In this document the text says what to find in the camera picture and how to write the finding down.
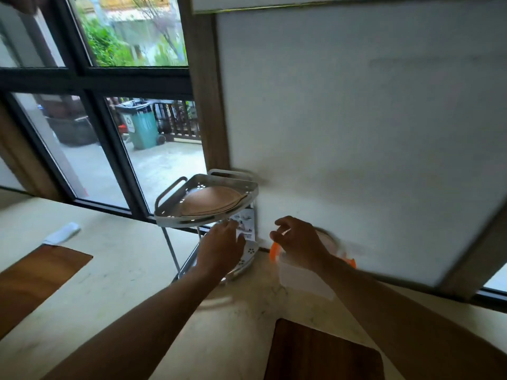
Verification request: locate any person's right hand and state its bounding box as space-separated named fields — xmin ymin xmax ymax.
xmin=269 ymin=215 xmax=332 ymax=273

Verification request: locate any person's left hand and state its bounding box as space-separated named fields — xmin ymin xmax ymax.
xmin=195 ymin=219 xmax=247 ymax=278

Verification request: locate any person's right forearm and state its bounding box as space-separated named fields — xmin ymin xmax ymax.
xmin=317 ymin=253 xmax=507 ymax=380

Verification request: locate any person's left forearm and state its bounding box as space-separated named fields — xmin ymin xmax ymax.
xmin=41 ymin=267 xmax=222 ymax=380

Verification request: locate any white paper product tag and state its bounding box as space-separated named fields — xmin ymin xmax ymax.
xmin=230 ymin=209 xmax=255 ymax=242

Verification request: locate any clear container with orange clips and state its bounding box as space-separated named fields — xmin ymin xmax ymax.
xmin=269 ymin=229 xmax=357 ymax=301

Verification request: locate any white metal corner shelf rack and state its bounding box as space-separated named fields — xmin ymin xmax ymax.
xmin=154 ymin=169 xmax=260 ymax=283

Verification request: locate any dark wooden cutting board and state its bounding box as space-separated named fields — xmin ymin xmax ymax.
xmin=263 ymin=318 xmax=386 ymax=380

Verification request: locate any dark wooden fence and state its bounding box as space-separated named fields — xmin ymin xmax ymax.
xmin=108 ymin=97 xmax=201 ymax=142

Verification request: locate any green trash bin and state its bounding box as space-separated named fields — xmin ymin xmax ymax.
xmin=114 ymin=99 xmax=167 ymax=151

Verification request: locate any white folded cloth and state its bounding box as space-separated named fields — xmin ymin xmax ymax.
xmin=42 ymin=222 xmax=81 ymax=246

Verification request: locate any dark outdoor planter box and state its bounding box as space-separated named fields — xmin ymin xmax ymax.
xmin=34 ymin=94 xmax=99 ymax=148

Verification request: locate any brown wooden board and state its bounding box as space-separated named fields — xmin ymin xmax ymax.
xmin=0 ymin=244 xmax=93 ymax=341

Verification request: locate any wooden wall trim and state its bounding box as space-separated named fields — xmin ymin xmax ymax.
xmin=177 ymin=0 xmax=231 ymax=172

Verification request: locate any black window frame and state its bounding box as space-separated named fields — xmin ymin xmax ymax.
xmin=0 ymin=0 xmax=210 ymax=234

